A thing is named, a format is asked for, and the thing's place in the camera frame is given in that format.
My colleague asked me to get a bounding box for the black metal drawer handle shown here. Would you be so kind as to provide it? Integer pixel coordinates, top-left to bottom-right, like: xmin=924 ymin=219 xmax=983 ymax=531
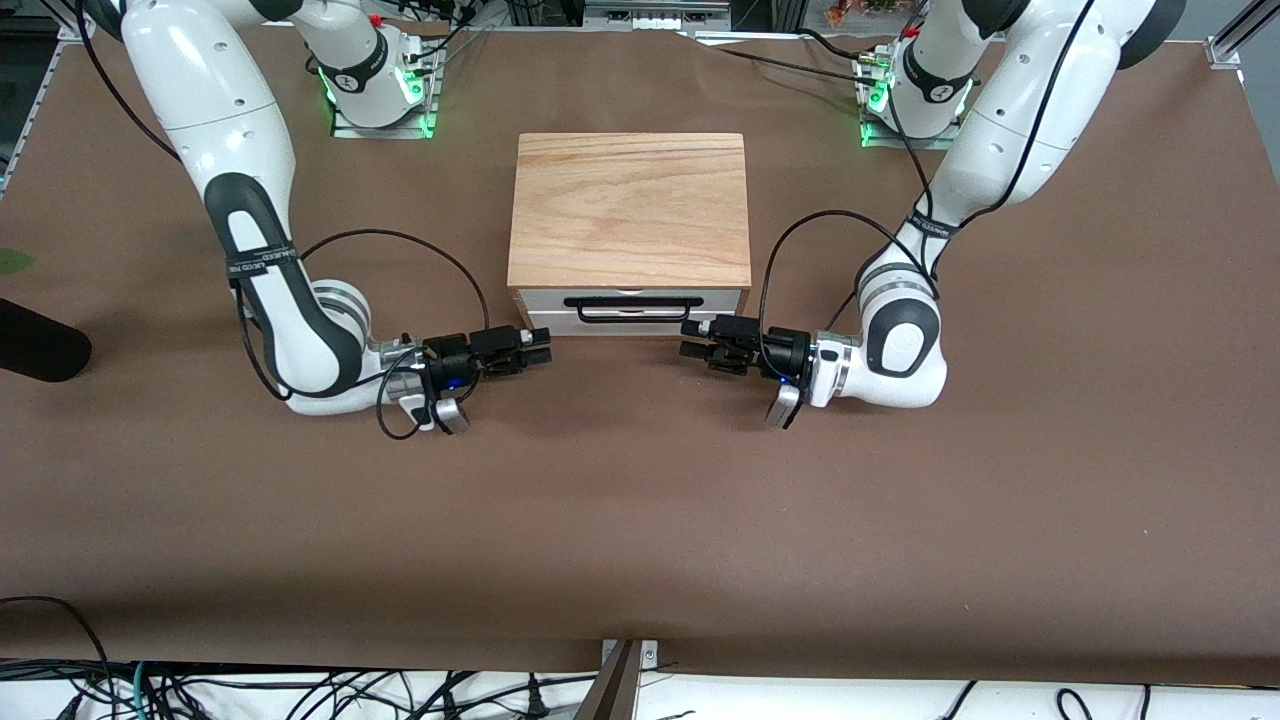
xmin=563 ymin=295 xmax=705 ymax=325

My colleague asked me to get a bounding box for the white drawer front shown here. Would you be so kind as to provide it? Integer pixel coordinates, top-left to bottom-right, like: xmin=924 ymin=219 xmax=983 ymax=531
xmin=526 ymin=310 xmax=739 ymax=338

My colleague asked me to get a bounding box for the light wooden drawer cabinet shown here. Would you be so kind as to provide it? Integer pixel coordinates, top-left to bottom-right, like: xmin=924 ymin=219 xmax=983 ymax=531
xmin=507 ymin=133 xmax=753 ymax=338

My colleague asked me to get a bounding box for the brown table cover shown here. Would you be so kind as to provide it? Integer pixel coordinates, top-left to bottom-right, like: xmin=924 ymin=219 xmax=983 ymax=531
xmin=0 ymin=20 xmax=1280 ymax=691

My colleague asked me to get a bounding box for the grey electrical box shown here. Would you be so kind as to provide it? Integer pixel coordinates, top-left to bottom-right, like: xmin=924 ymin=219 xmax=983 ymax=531
xmin=584 ymin=0 xmax=733 ymax=32

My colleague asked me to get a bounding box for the black cylindrical object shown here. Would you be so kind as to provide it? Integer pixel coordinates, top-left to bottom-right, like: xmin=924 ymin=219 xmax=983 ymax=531
xmin=0 ymin=298 xmax=93 ymax=384

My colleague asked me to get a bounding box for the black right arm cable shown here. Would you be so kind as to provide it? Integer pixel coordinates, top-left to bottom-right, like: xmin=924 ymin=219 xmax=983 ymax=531
xmin=72 ymin=0 xmax=493 ymax=442

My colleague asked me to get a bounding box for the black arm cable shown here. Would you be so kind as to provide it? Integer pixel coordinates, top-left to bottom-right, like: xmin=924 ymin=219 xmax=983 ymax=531
xmin=72 ymin=0 xmax=493 ymax=442
xmin=757 ymin=0 xmax=1093 ymax=363

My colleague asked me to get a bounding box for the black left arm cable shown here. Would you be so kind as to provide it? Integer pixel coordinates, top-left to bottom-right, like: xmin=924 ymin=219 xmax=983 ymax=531
xmin=757 ymin=0 xmax=1093 ymax=363

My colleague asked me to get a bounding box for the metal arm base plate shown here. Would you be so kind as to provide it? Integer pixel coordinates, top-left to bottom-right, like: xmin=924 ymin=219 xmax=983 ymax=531
xmin=858 ymin=50 xmax=967 ymax=152
xmin=330 ymin=40 xmax=442 ymax=141

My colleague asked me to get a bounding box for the long black table cable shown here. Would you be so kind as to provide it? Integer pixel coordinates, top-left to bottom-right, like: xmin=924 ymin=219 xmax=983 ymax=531
xmin=690 ymin=28 xmax=883 ymax=89

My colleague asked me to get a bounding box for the small metal bracket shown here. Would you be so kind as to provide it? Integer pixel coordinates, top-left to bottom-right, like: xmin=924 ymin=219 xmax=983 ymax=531
xmin=600 ymin=640 xmax=660 ymax=673

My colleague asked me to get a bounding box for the black base cable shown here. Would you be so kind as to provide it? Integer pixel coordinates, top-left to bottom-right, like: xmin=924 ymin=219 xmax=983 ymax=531
xmin=400 ymin=0 xmax=503 ymax=71

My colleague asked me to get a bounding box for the brown slanted post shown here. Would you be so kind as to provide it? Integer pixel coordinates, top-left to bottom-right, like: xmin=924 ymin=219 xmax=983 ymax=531
xmin=574 ymin=640 xmax=642 ymax=720

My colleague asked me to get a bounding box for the black looping floor cable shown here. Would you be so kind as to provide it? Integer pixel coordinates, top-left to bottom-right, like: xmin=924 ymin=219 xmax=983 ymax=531
xmin=0 ymin=596 xmax=113 ymax=720

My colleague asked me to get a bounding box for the aluminium frame rail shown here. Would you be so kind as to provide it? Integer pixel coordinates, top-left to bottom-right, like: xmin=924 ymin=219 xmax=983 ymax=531
xmin=1205 ymin=0 xmax=1280 ymax=69
xmin=0 ymin=14 xmax=98 ymax=196

